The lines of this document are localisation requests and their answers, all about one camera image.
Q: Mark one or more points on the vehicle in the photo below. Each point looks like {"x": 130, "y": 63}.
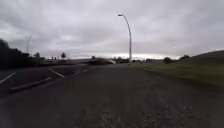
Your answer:
{"x": 101, "y": 61}

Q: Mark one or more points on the curved street lamp pole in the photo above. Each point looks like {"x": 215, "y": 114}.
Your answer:
{"x": 27, "y": 45}
{"x": 130, "y": 43}

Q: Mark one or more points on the dark asphalt path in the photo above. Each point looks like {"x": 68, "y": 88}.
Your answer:
{"x": 113, "y": 96}

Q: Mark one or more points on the small tree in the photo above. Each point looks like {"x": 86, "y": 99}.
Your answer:
{"x": 63, "y": 55}
{"x": 36, "y": 54}

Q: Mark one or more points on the bush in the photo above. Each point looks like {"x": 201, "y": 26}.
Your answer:
{"x": 184, "y": 57}
{"x": 167, "y": 60}

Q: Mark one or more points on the grass strip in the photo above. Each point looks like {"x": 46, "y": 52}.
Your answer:
{"x": 186, "y": 70}

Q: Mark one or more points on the concrete wheel stop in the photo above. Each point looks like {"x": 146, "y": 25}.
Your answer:
{"x": 30, "y": 84}

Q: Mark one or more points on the grassy hill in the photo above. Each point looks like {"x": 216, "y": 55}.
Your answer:
{"x": 208, "y": 56}

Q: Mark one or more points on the dark clump of trees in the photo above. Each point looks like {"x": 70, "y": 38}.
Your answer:
{"x": 11, "y": 58}

